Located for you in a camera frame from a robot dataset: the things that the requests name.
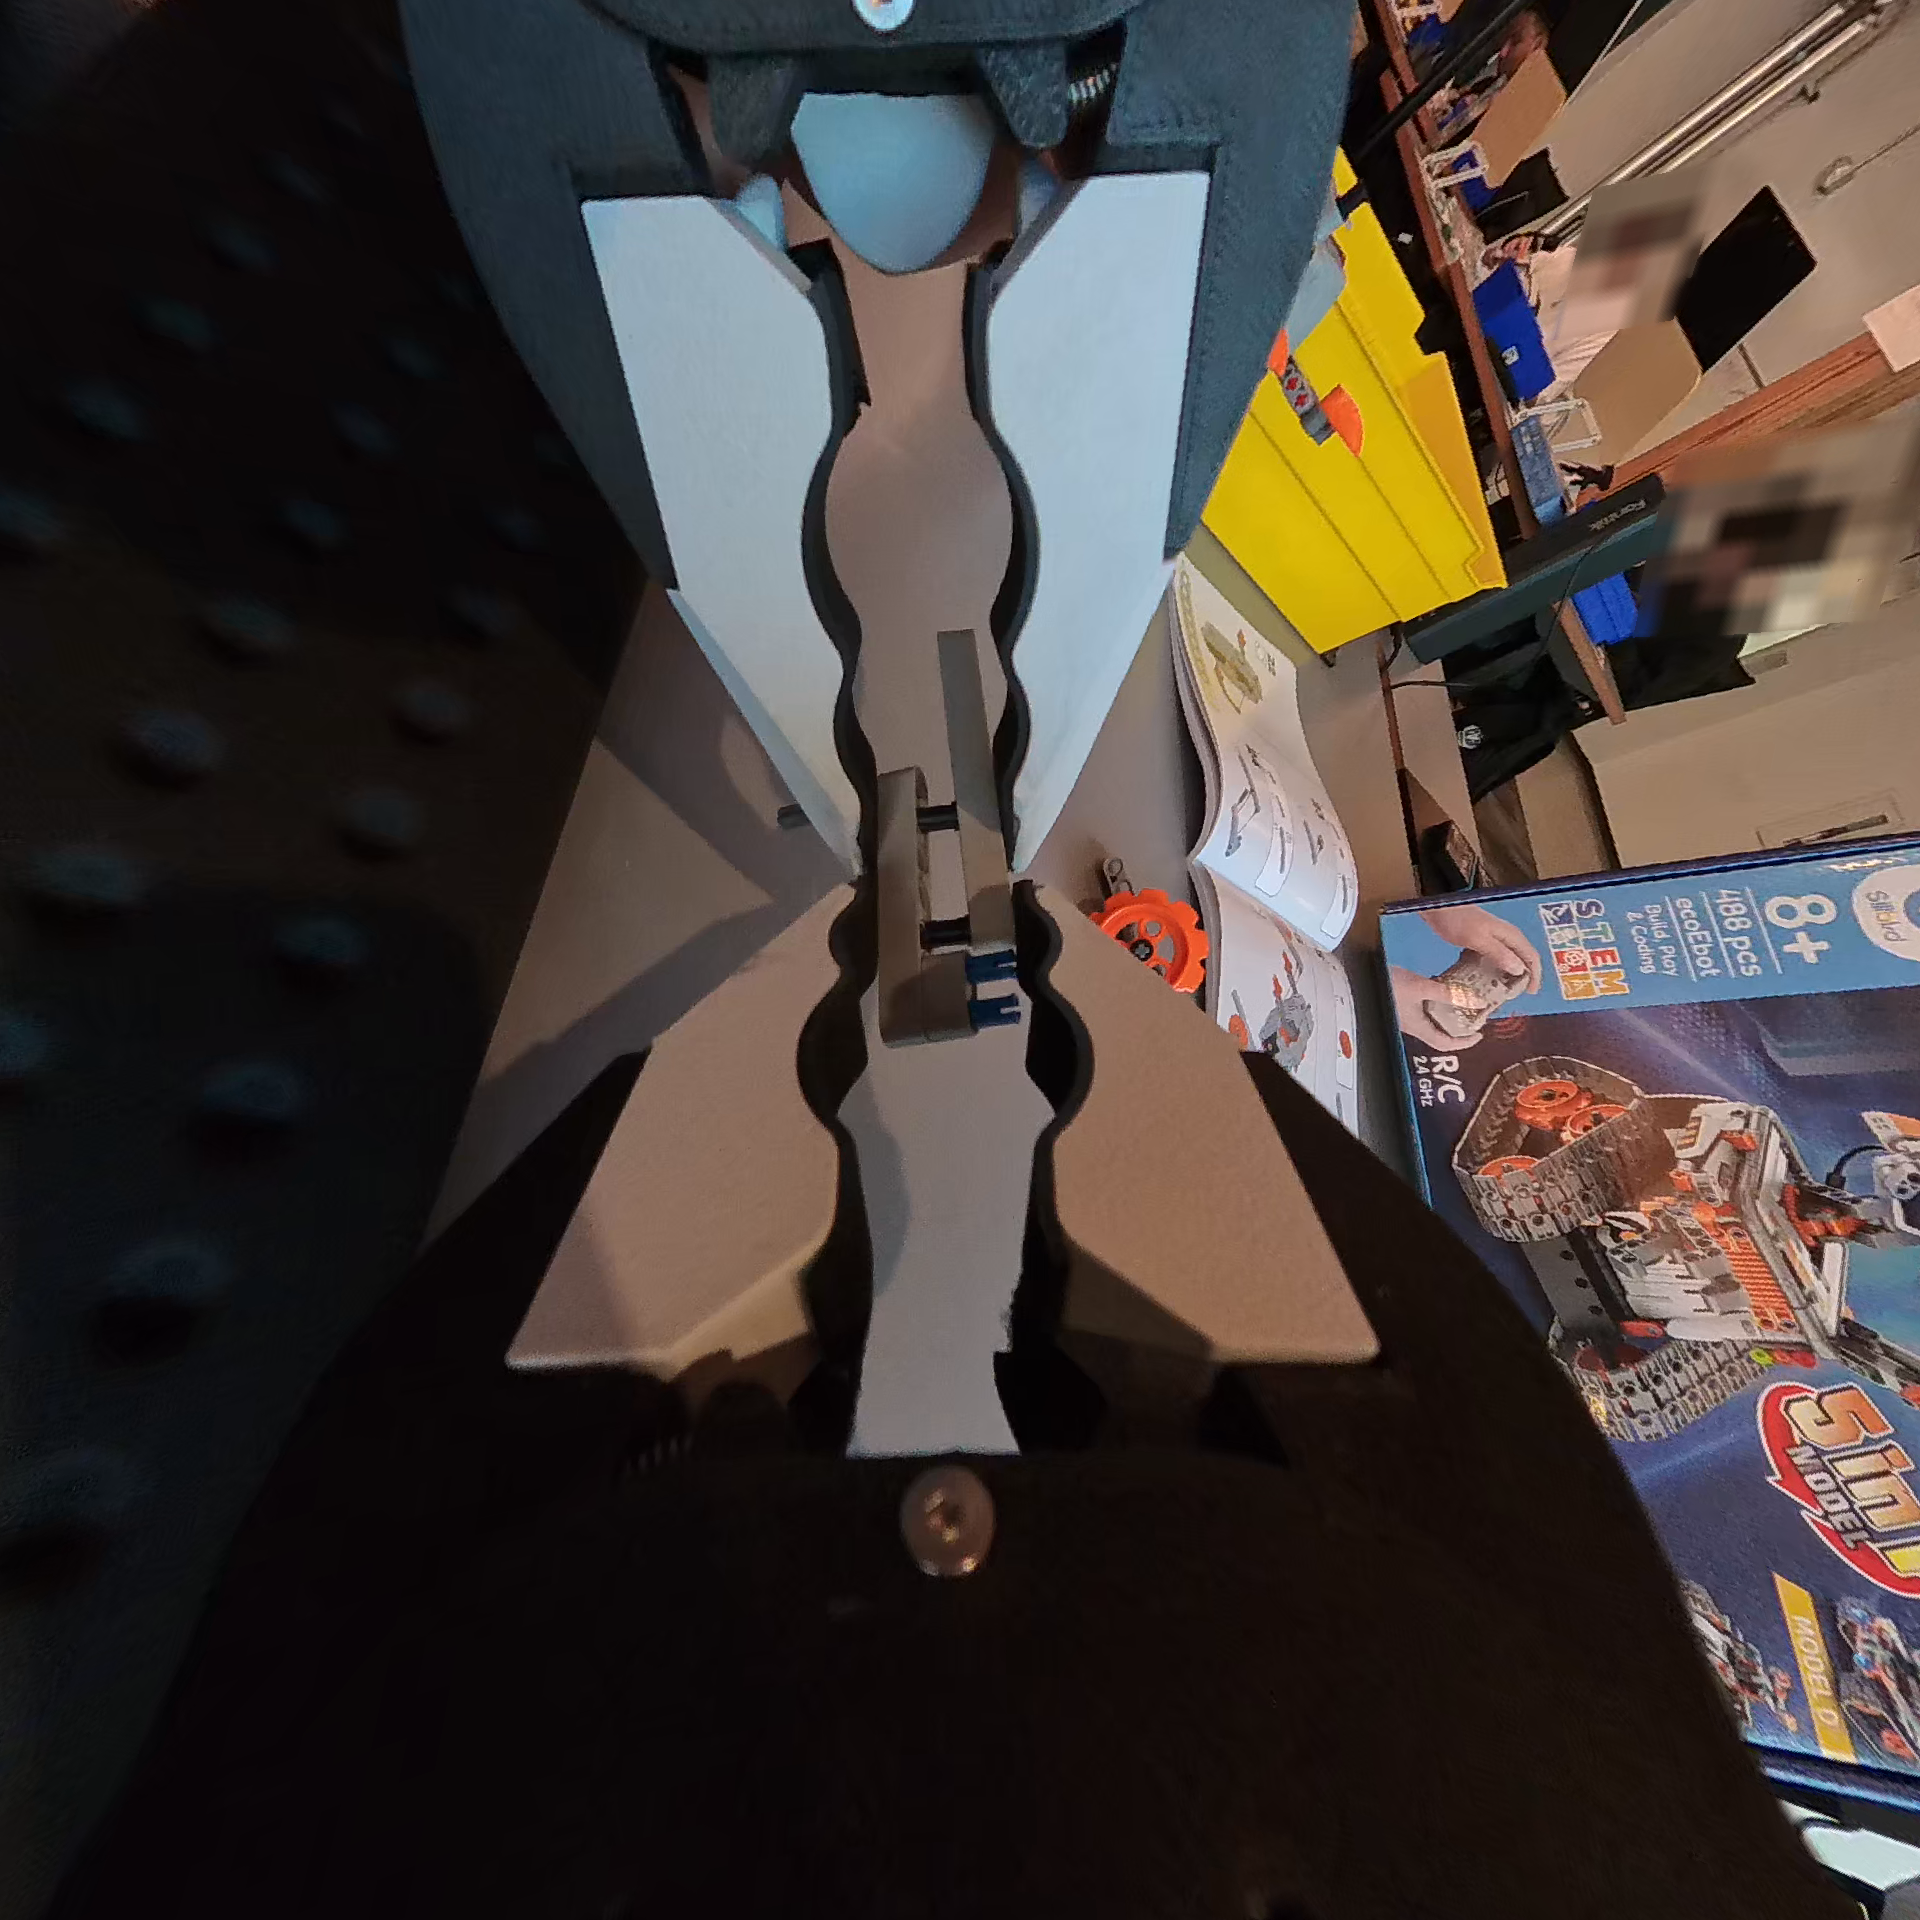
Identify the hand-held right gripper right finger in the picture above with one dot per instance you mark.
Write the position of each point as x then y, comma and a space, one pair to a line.
1201, 1200

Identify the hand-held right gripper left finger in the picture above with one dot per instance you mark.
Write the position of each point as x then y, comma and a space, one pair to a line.
690, 1200

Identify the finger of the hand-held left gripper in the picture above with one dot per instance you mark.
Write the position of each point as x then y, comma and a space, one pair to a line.
704, 421
1110, 421

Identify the grey angled beam blue pins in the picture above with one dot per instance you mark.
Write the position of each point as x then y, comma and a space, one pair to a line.
968, 721

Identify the grey beam black pins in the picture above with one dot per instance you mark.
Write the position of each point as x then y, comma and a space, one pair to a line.
905, 871

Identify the grey brick robot model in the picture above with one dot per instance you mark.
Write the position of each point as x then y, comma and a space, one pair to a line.
1305, 399

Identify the yellow storage bin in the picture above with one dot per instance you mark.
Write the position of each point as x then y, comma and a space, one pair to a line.
1351, 511

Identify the orange wheel beam assembly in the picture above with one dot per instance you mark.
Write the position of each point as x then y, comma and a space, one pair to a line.
1153, 931

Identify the open instruction booklet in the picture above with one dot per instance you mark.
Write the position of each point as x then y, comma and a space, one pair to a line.
1274, 840

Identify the dark teal tool case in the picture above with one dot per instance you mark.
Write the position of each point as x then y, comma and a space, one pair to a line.
1530, 570

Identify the printed toy box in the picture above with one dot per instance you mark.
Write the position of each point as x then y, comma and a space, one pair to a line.
1651, 1200

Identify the black logo cloth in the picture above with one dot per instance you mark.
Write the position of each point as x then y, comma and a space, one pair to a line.
1515, 743

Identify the blue plastic bin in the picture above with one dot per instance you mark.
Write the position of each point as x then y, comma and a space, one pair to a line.
1621, 608

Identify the black perforated panel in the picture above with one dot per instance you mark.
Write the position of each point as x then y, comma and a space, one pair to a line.
180, 751

